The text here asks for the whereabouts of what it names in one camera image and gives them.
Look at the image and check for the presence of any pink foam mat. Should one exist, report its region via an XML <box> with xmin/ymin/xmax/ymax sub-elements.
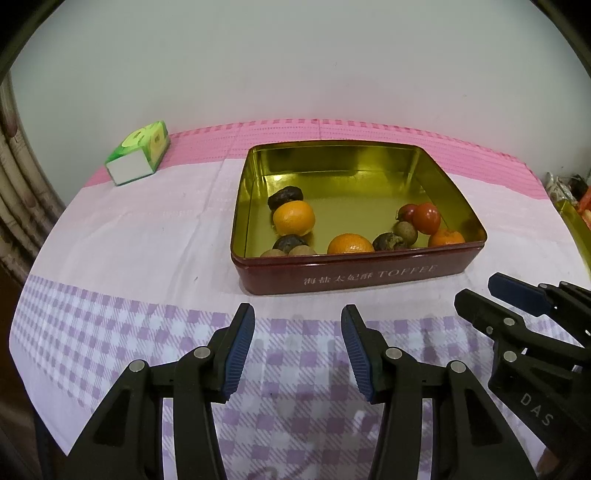
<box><xmin>83</xmin><ymin>119</ymin><xmax>548</xmax><ymax>200</ymax></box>

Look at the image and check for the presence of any clutter at right edge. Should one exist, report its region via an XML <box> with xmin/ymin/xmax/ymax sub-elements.
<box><xmin>556</xmin><ymin>199</ymin><xmax>591</xmax><ymax>273</ymax></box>

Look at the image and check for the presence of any crumpled silver wrapper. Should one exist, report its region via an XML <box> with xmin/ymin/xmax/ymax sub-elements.
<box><xmin>544</xmin><ymin>172</ymin><xmax>575</xmax><ymax>201</ymax></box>

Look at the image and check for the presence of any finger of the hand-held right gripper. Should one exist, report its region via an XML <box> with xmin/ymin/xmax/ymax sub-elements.
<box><xmin>488</xmin><ymin>272</ymin><xmax>591</xmax><ymax>350</ymax></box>
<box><xmin>454</xmin><ymin>288</ymin><xmax>527</xmax><ymax>352</ymax></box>

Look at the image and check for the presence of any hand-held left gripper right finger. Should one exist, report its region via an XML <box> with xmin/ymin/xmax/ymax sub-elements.
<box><xmin>341</xmin><ymin>304</ymin><xmax>527</xmax><ymax>480</ymax></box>

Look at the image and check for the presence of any purple checked tablecloth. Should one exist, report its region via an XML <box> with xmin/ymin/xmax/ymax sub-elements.
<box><xmin>9</xmin><ymin>157</ymin><xmax>591</xmax><ymax>480</ymax></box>

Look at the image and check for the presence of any orange mandarin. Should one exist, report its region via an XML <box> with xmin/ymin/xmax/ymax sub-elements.
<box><xmin>427</xmin><ymin>228</ymin><xmax>466</xmax><ymax>247</ymax></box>
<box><xmin>272</xmin><ymin>200</ymin><xmax>317</xmax><ymax>236</ymax></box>
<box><xmin>327</xmin><ymin>233</ymin><xmax>376</xmax><ymax>256</ymax></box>

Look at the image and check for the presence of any red rectangular tin box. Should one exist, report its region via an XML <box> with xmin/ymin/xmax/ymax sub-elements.
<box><xmin>230</xmin><ymin>142</ymin><xmax>488</xmax><ymax>296</ymax></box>

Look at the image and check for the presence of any green tissue box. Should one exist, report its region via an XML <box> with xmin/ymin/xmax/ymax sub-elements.
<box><xmin>105</xmin><ymin>120</ymin><xmax>171</xmax><ymax>186</ymax></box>

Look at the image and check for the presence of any beige rattan furniture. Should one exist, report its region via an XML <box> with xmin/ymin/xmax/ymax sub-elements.
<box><xmin>0</xmin><ymin>78</ymin><xmax>65</xmax><ymax>278</ymax></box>

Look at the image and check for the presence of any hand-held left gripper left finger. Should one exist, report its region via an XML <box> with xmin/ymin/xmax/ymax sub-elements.
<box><xmin>67</xmin><ymin>303</ymin><xmax>256</xmax><ymax>480</ymax></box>

